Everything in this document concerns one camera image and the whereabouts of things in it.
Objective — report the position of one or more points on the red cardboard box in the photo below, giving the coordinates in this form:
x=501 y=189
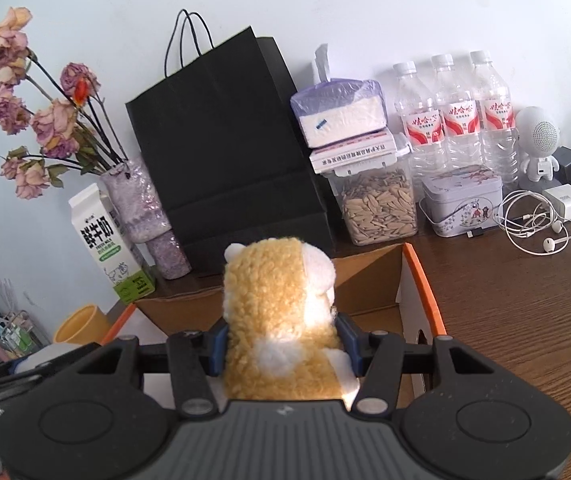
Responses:
x=365 y=285

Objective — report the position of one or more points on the black power adapter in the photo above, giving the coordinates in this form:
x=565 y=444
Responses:
x=568 y=162

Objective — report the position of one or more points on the white green milk carton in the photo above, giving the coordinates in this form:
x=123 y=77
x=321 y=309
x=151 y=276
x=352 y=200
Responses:
x=105 y=245

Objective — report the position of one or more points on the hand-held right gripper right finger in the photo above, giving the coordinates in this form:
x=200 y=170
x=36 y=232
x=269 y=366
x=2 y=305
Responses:
x=350 y=350

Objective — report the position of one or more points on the purple tissue pack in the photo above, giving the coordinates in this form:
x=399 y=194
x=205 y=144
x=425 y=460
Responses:
x=335 y=115

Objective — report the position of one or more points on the dried pink rose bouquet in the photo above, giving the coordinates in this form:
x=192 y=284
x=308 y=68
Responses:
x=55 y=120

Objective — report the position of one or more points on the printed tin box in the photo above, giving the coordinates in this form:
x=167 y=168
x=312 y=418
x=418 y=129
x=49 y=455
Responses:
x=460 y=200

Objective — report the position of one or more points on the small white fan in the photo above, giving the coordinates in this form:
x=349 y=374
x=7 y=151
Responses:
x=540 y=135

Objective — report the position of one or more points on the yellow ceramic mug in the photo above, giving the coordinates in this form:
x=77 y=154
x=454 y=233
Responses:
x=83 y=325

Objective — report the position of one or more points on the purple speckled vase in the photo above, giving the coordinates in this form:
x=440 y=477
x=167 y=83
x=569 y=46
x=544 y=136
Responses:
x=135 y=210

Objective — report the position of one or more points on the clear seed container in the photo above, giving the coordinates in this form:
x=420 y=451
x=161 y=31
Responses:
x=380 y=210

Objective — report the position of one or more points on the cluttered storage basket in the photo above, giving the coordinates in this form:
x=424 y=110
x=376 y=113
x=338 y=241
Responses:
x=8 y=340

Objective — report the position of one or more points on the flat white printed box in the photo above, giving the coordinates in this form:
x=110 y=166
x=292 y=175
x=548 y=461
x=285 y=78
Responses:
x=360 y=155

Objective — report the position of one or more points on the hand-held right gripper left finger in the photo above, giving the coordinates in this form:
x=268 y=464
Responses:
x=215 y=355

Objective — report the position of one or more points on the black paper bag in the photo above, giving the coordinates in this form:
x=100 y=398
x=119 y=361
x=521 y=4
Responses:
x=225 y=135

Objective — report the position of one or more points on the white charger block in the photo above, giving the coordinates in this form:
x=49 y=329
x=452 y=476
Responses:
x=568 y=200

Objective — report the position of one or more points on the tan plush hamster toy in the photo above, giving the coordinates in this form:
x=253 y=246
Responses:
x=275 y=300

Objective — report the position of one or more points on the clear water bottle red label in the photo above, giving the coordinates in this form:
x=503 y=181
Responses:
x=418 y=120
x=458 y=115
x=495 y=115

